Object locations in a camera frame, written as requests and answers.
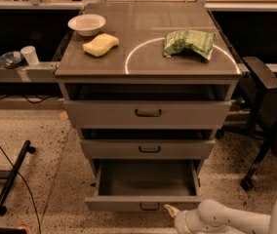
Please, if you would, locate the white bowl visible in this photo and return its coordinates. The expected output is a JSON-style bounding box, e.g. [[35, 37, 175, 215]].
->
[[68, 14, 106, 36]]

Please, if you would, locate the grey drawer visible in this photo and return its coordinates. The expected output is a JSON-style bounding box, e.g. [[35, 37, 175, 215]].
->
[[64, 84, 230, 130], [86, 160, 200, 212], [80, 129, 215, 159]]

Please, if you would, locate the grey top drawer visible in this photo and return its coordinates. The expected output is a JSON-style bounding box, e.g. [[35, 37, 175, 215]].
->
[[64, 84, 230, 130]]

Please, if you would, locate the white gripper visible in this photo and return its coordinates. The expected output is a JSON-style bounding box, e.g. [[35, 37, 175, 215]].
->
[[164, 204, 198, 234]]

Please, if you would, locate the green chip bag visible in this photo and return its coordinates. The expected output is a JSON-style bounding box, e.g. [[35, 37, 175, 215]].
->
[[163, 29, 216, 60]]

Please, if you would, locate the black office chair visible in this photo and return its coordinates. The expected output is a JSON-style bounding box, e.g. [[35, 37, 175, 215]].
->
[[222, 56, 277, 192]]

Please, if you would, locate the grey side shelf rail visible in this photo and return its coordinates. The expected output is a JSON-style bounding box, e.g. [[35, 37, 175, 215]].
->
[[0, 61, 59, 83]]

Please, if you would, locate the black floor cable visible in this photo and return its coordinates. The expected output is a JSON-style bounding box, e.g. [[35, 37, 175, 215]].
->
[[0, 119, 43, 234]]

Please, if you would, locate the grey drawer cabinet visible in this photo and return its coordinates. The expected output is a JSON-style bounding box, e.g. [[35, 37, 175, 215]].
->
[[54, 1, 244, 180]]

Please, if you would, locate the grey bottom drawer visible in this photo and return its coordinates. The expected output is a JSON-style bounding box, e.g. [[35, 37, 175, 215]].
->
[[86, 160, 200, 212]]

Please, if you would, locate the black bar stand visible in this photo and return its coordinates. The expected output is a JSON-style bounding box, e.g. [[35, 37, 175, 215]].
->
[[0, 140, 36, 215]]

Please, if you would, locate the yellow sponge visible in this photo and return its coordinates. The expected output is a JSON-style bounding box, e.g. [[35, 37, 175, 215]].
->
[[83, 33, 119, 58]]

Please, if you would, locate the dark blue bowl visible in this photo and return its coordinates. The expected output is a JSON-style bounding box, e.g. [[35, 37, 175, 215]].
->
[[0, 51, 24, 69]]

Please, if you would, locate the grey middle drawer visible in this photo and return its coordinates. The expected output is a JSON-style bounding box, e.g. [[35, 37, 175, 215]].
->
[[80, 129, 215, 159]]

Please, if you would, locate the white paper cup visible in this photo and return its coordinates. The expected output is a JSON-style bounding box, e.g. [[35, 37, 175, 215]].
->
[[20, 46, 39, 66]]

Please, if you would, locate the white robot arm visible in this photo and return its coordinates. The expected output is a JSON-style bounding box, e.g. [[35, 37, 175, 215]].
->
[[165, 199, 277, 234]]

